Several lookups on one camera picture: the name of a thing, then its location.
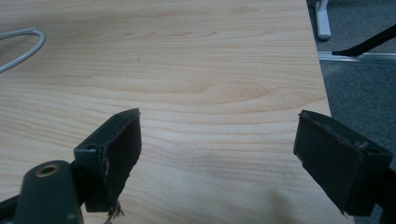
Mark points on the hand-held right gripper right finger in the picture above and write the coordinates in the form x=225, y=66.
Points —
x=330, y=158

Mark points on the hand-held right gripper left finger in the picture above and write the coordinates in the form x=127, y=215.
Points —
x=120, y=155

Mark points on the black metal stand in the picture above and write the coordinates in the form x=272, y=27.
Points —
x=367, y=45

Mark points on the metal floor rail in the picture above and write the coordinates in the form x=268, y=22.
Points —
x=358, y=58

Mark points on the white metal desk frame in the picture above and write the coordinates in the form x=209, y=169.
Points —
x=323, y=21

